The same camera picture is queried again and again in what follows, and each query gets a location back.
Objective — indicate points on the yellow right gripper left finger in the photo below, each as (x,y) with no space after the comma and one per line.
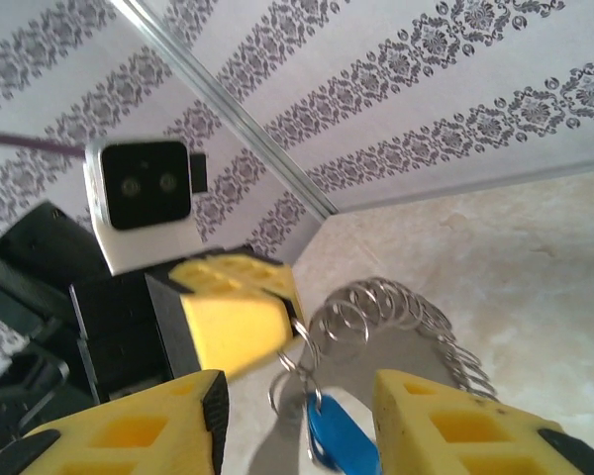
(178,406)

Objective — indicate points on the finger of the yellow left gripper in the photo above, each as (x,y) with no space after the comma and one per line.
(227,272)
(237,331)

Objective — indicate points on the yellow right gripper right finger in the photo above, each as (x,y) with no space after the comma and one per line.
(411,445)

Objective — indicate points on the key with blue tag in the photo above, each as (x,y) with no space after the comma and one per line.
(336,430)

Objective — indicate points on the metal keyring plate with rings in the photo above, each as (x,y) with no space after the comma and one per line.
(401,351)

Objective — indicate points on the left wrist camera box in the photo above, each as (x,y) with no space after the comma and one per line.
(143,183)

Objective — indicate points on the aluminium frame post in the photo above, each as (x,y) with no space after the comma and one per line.
(227,108)

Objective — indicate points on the thin aluminium wall strip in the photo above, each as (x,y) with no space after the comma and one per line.
(475,187)

